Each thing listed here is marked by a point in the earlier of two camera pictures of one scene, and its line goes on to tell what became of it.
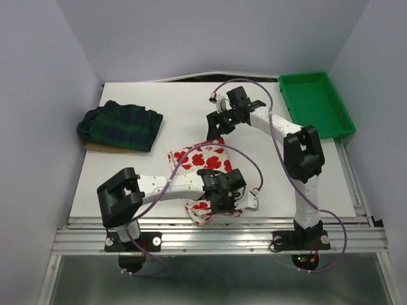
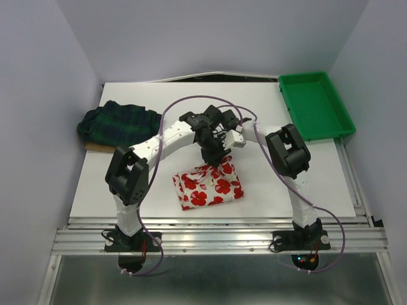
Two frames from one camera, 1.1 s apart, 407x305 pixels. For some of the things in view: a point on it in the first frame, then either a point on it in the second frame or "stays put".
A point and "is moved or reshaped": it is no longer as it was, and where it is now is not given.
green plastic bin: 311,100 stays put
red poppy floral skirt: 211,155 is moved or reshaped
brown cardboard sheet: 109,148 stays put
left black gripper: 215,208 -> 214,159
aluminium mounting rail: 220,236 stays put
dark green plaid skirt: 120,124 stays put
